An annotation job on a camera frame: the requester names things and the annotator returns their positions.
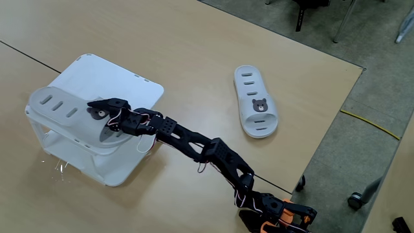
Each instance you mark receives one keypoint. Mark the white bear slipper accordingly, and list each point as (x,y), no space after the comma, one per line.
(249,87)
(61,110)

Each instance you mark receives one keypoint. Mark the white plastic box shelf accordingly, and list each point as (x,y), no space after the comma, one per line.
(106,77)

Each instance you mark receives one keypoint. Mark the black caster wheel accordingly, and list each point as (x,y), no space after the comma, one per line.
(300,184)

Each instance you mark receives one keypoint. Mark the black chair part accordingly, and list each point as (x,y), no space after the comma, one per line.
(300,19)

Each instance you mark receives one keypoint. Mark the metal chair leg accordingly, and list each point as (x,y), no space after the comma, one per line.
(343,21)

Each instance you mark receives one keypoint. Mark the grey caster wheel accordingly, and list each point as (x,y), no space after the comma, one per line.
(355,200)

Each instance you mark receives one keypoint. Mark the grey furniture leg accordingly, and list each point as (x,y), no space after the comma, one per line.
(372,191)

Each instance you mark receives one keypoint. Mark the black object on floor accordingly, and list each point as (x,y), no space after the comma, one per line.
(401,225)

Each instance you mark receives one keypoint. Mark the pale grey folded umbrella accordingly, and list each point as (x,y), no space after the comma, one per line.
(406,26)

